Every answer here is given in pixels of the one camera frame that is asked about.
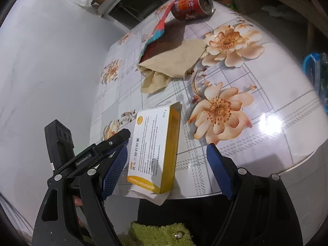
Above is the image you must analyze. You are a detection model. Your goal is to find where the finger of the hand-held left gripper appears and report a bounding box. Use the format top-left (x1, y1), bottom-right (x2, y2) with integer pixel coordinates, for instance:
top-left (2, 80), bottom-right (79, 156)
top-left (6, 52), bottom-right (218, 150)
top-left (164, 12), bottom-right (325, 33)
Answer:
top-left (97, 129), bottom-right (132, 157)

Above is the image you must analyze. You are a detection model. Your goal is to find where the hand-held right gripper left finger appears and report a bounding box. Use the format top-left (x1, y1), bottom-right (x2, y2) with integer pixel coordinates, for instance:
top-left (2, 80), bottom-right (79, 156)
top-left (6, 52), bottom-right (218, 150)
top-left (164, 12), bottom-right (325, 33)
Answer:
top-left (32, 145), bottom-right (129, 246)

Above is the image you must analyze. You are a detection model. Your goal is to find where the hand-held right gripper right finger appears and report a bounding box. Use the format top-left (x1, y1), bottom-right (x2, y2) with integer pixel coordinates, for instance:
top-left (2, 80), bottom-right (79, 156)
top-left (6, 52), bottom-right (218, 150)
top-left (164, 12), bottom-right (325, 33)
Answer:
top-left (206, 143), bottom-right (304, 246)

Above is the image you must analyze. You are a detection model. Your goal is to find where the yellow medicine box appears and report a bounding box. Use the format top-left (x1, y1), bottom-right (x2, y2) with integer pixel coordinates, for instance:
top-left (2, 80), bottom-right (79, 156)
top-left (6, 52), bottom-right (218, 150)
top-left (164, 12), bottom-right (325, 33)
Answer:
top-left (127, 102), bottom-right (183, 205)

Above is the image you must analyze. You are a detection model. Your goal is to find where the beige cloth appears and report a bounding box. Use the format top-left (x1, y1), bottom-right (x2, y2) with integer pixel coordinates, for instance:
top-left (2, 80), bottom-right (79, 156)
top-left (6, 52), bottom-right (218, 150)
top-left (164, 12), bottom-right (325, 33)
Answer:
top-left (137, 39), bottom-right (207, 94)

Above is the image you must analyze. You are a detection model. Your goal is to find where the blue plastic basket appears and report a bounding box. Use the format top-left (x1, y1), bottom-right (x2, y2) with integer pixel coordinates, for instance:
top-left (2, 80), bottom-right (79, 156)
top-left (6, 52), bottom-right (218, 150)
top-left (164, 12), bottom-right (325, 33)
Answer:
top-left (302, 52), bottom-right (328, 93)

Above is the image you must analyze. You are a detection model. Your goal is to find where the floral table cover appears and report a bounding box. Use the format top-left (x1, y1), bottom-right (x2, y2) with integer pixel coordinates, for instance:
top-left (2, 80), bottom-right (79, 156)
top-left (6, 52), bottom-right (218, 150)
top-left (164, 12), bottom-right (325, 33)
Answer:
top-left (91, 0), bottom-right (328, 200)

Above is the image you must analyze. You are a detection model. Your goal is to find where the green fuzzy garment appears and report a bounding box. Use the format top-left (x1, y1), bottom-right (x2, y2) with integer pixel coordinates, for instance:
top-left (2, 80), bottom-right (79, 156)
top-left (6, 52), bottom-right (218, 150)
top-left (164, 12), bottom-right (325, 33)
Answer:
top-left (120, 222), bottom-right (192, 246)

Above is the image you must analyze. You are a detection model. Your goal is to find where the red snack packet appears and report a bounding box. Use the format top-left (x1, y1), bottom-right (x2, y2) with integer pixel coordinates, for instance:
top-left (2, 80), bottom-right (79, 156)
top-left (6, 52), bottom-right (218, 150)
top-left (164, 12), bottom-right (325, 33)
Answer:
top-left (140, 0), bottom-right (182, 62)

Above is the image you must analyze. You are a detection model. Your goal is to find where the red drink can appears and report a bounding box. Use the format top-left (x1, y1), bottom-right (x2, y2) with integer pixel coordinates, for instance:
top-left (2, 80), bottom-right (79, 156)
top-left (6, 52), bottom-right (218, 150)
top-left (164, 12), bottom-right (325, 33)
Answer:
top-left (170, 0), bottom-right (214, 21)

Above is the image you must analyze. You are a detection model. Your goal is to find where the white plastic bag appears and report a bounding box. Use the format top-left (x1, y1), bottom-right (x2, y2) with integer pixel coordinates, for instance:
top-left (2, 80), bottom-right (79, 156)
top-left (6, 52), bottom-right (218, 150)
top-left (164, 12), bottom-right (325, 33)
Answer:
top-left (261, 4), bottom-right (290, 18)

